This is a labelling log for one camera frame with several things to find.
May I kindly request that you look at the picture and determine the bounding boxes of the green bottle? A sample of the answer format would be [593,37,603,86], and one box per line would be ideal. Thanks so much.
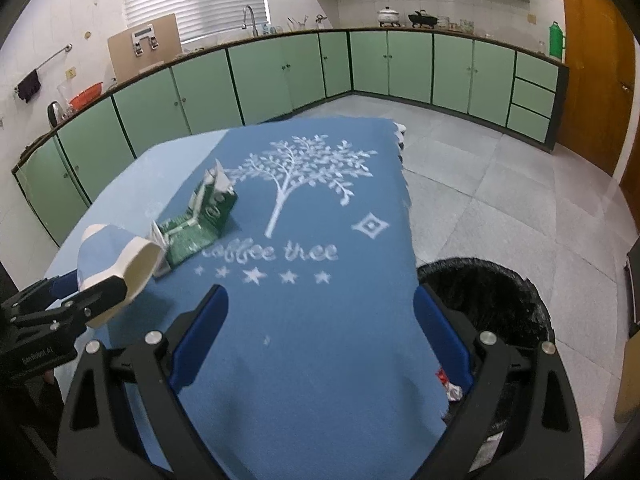
[549,21,566,58]

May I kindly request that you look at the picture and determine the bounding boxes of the steel towel rail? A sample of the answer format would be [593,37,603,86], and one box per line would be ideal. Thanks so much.
[14,44,72,93]

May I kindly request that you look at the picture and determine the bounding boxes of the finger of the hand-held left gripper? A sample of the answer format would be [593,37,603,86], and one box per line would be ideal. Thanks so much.
[0,271,80,318]
[10,276,126,333]

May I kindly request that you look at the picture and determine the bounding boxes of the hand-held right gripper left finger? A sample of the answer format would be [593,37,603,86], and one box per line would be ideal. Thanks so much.
[57,284,231,480]

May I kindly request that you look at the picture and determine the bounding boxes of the dark towel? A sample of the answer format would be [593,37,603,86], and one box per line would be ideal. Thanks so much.
[16,71,42,103]

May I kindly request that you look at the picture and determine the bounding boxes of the white plastic holder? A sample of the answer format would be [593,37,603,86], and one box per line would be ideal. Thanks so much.
[131,25,160,56]

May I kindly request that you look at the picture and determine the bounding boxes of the blue tree print tablecloth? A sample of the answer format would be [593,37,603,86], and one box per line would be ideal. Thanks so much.
[45,117,448,480]

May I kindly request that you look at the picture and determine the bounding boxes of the green lower kitchen cabinets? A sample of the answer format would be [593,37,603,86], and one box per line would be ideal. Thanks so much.
[12,27,571,251]

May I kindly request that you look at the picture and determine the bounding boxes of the wooden board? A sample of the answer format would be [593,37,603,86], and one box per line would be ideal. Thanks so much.
[107,14,182,83]

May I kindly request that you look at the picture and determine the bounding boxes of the wooden door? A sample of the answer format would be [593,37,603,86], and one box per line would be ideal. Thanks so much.
[555,0,636,176]

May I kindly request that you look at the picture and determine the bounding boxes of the green and white carton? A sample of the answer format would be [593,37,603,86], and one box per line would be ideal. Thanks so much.
[150,157,240,278]

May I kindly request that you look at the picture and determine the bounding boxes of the black wok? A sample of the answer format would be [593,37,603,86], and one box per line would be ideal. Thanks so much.
[407,9,440,28]

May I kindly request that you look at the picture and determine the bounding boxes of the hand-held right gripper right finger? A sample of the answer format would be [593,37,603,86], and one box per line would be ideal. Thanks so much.
[412,284,587,480]

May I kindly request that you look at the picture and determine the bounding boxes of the black lined waste bin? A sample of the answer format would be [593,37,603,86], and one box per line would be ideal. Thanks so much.
[415,257,556,466]

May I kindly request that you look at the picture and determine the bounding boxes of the red plastic basin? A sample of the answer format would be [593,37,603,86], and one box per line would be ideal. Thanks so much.
[69,85,105,111]

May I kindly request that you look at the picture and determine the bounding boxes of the white and blue paper cup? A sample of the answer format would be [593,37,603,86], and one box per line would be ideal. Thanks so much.
[77,222,163,331]

